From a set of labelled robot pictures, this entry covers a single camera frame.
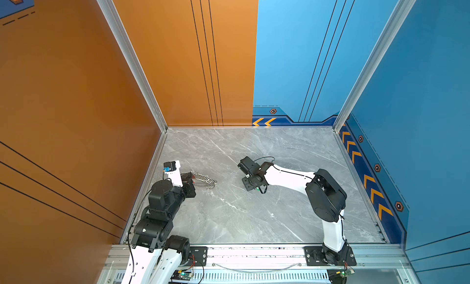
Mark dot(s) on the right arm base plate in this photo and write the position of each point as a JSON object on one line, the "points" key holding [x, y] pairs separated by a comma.
{"points": [[323, 256]]}

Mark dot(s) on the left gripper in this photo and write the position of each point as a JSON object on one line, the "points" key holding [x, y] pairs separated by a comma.
{"points": [[186, 178]]}

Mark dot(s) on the green circuit board right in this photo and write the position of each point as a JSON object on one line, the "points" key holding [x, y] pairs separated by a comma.
{"points": [[340, 276]]}

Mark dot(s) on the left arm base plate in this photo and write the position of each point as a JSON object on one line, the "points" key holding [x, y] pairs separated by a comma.
{"points": [[198, 256]]}

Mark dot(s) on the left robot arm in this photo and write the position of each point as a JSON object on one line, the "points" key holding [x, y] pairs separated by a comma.
{"points": [[154, 253]]}

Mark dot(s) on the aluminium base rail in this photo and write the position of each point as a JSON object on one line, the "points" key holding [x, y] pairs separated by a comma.
{"points": [[278, 264]]}

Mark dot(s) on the aluminium corner post left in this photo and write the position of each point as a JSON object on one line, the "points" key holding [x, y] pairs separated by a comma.
{"points": [[121, 36]]}

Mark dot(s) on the aluminium corner post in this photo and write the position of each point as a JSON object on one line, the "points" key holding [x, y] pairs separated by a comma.
{"points": [[391, 29], [121, 36]]}

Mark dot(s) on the green circuit board left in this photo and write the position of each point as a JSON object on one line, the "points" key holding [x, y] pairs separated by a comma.
{"points": [[182, 275]]}

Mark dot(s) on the aluminium corner post right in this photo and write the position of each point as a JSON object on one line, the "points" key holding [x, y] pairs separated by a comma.
{"points": [[391, 29]]}

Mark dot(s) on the green circuit board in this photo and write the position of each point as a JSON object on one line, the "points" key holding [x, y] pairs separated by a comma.
{"points": [[340, 276], [182, 275]]}

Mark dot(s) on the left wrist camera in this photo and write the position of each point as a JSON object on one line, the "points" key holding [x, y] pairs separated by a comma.
{"points": [[172, 171]]}

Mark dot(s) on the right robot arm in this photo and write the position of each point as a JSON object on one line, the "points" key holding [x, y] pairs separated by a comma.
{"points": [[327, 199]]}

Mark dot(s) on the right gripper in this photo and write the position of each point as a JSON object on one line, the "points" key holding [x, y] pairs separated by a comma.
{"points": [[246, 186]]}

